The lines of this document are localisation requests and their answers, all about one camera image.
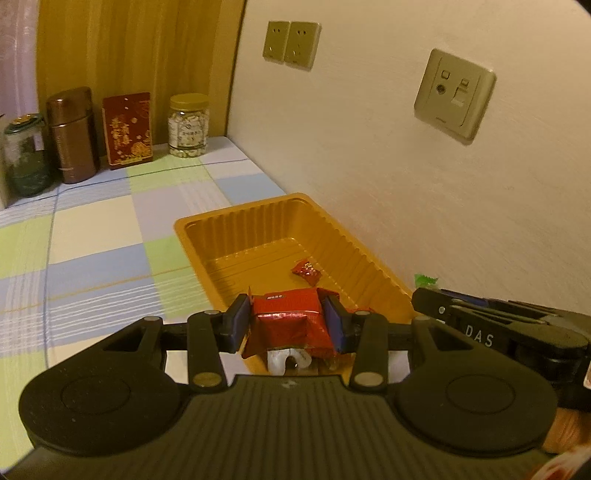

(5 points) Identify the small red candy packet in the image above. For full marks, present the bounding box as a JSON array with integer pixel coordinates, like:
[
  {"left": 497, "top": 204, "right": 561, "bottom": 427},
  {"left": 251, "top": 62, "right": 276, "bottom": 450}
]
[{"left": 290, "top": 259, "right": 323, "bottom": 281}]

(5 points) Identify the beige wall power socket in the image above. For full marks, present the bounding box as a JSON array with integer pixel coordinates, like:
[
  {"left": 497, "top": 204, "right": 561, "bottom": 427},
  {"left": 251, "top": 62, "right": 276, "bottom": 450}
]
[
  {"left": 283, "top": 21, "right": 322, "bottom": 70},
  {"left": 262, "top": 20, "right": 291, "bottom": 62}
]

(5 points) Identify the red foil snack packet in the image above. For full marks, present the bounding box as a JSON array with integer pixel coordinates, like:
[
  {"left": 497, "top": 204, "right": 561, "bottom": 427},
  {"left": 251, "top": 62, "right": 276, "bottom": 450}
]
[{"left": 240, "top": 286, "right": 345, "bottom": 361}]

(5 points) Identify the clear jar of white candies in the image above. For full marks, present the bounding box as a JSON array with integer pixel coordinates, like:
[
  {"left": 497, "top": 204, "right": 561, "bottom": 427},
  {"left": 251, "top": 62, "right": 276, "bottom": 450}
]
[{"left": 167, "top": 93, "right": 211, "bottom": 159}]

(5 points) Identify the white silver snack packet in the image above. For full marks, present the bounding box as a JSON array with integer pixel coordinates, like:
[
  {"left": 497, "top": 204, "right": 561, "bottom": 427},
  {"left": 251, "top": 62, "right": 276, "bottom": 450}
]
[{"left": 265, "top": 348, "right": 313, "bottom": 377}]

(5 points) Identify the pink curtain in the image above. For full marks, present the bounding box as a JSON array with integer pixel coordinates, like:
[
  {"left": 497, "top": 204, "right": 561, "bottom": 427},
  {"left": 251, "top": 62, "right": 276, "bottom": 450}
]
[{"left": 0, "top": 0, "right": 41, "bottom": 117}]

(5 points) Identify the checked tablecloth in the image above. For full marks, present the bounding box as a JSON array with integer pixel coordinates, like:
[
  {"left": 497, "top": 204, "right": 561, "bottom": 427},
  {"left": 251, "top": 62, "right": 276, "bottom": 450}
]
[{"left": 0, "top": 135, "right": 288, "bottom": 389}]

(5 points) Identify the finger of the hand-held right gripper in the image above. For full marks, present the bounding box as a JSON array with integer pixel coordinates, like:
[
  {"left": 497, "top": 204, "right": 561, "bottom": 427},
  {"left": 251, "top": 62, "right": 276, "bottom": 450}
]
[
  {"left": 440, "top": 289, "right": 514, "bottom": 309},
  {"left": 411, "top": 287, "right": 462, "bottom": 325}
]

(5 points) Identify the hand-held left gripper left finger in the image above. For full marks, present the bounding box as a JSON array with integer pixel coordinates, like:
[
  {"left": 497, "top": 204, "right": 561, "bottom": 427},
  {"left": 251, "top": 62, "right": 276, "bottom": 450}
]
[{"left": 99, "top": 293, "right": 253, "bottom": 393}]

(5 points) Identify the beige wall data socket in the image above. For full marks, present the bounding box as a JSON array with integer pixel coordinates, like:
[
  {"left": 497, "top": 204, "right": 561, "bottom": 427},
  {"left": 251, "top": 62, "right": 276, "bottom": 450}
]
[{"left": 413, "top": 48, "right": 498, "bottom": 142}]

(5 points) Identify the person's right hand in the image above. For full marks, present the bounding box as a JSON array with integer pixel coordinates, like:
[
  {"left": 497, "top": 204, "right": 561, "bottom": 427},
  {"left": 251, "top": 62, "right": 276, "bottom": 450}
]
[{"left": 542, "top": 407, "right": 591, "bottom": 457}]

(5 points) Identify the green glass jar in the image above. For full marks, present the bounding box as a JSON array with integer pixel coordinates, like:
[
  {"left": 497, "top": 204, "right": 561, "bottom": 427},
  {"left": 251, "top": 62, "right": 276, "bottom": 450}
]
[{"left": 2, "top": 113, "right": 52, "bottom": 199}]

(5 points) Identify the orange plastic tray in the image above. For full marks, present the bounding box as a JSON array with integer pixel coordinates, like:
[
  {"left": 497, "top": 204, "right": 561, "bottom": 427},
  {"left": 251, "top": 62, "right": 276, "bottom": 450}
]
[{"left": 174, "top": 193, "right": 414, "bottom": 377}]

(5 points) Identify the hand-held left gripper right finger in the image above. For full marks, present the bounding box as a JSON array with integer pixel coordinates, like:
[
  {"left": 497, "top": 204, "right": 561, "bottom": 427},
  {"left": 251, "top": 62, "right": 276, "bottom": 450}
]
[{"left": 322, "top": 295, "right": 477, "bottom": 391}]

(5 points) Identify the red gift box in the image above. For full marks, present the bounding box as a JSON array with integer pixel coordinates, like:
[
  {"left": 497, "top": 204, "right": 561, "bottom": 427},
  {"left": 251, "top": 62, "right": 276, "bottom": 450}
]
[{"left": 102, "top": 91, "right": 154, "bottom": 171}]

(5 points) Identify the brown metal canister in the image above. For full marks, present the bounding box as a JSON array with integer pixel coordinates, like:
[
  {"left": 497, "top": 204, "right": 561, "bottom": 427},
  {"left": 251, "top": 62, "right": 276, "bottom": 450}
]
[{"left": 45, "top": 86, "right": 100, "bottom": 185}]

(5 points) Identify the yellow wooden panel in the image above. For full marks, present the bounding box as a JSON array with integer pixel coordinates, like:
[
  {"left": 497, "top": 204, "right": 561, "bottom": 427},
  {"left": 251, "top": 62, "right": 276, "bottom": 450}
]
[{"left": 36, "top": 0, "right": 247, "bottom": 139}]

